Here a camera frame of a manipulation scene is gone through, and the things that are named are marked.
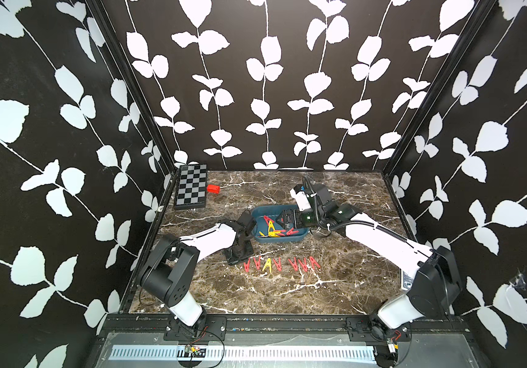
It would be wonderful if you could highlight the teal plastic storage box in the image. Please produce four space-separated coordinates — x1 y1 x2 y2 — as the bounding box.
251 205 309 244

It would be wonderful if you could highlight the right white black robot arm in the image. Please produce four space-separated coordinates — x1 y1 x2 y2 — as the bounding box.
288 203 462 331

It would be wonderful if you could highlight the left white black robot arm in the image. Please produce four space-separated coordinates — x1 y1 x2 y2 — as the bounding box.
138 211 257 331

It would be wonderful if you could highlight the yellow clothespin in box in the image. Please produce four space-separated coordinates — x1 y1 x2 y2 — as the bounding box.
259 216 286 238

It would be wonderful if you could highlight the small red block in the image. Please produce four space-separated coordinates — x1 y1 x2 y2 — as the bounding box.
207 184 220 194

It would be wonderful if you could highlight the black white checkerboard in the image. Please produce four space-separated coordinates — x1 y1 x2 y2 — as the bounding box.
174 164 208 210

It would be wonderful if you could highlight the small circuit board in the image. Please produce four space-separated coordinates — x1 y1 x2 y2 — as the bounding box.
178 345 207 361

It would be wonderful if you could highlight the blue playing card deck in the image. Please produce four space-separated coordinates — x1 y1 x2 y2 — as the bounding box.
401 271 414 292

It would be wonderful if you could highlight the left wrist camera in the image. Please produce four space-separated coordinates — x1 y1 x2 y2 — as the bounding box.
237 209 257 236

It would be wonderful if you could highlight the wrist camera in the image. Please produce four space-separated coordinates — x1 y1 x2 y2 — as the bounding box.
237 209 257 236
290 176 332 218

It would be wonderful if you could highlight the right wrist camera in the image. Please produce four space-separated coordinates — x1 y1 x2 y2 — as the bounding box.
290 176 332 218

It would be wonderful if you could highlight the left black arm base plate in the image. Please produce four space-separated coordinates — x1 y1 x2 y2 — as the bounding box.
164 314 227 344

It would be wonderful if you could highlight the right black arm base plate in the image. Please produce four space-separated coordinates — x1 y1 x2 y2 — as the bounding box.
344 315 412 344

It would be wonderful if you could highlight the white perforated rail strip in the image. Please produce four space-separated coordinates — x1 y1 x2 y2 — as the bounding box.
108 345 375 363

